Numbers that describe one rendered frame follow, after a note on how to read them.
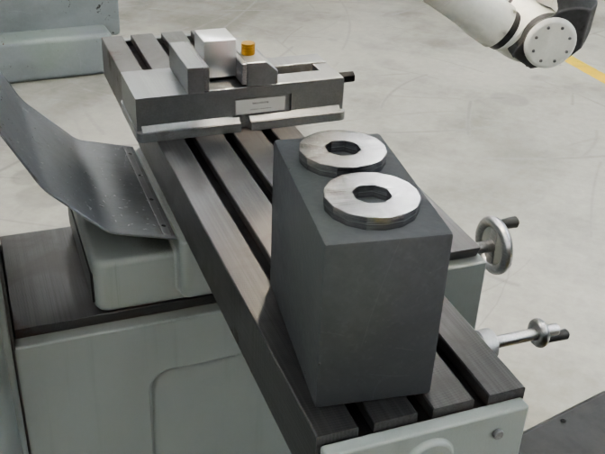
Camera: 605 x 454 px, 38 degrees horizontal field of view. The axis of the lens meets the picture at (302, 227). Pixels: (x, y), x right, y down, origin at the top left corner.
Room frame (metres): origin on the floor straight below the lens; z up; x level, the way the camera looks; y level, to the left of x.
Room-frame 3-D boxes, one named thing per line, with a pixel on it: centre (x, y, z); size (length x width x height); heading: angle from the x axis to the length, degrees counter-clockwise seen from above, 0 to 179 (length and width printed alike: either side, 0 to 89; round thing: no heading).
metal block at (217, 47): (1.34, 0.15, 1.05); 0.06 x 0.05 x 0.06; 22
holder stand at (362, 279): (0.76, -0.05, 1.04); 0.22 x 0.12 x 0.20; 15
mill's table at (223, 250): (1.20, 0.09, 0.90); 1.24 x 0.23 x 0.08; 22
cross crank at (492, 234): (1.45, -0.34, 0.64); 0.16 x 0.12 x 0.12; 112
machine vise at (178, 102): (1.35, 0.12, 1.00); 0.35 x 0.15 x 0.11; 112
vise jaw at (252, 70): (1.36, 0.10, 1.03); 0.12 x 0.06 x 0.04; 22
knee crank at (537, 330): (1.33, -0.42, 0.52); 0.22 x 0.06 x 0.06; 112
